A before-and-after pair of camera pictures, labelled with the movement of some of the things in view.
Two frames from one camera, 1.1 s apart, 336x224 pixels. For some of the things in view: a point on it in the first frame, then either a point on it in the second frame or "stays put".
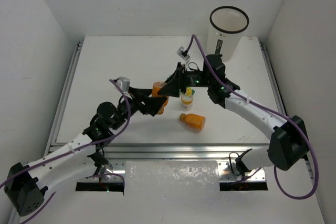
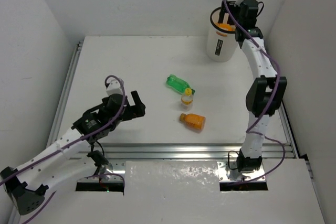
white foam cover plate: (170, 177) stays put
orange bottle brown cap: (193, 120) stays put
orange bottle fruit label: (156, 86) to (226, 26)
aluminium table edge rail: (182, 150) stays put
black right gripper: (173, 86) to (231, 7)
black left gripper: (137, 99) to (133, 109)
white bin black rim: (227, 23) stays put
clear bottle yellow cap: (187, 99) stays put
